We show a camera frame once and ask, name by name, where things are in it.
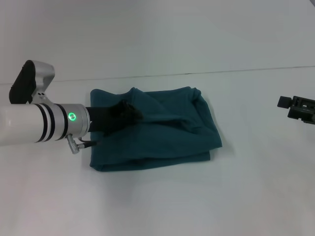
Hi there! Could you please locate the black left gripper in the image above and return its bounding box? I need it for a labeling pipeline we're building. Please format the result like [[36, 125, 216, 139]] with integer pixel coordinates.
[[86, 99, 145, 138]]

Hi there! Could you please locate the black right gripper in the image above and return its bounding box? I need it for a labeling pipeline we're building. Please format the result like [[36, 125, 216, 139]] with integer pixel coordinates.
[[277, 95, 315, 125]]

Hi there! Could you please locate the teal T-shirt with FREE! print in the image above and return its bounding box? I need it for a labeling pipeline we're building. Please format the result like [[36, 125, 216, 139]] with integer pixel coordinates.
[[89, 86, 223, 173]]

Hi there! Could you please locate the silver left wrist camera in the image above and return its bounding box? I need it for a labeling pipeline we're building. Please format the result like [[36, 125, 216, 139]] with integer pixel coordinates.
[[8, 59, 56, 106]]

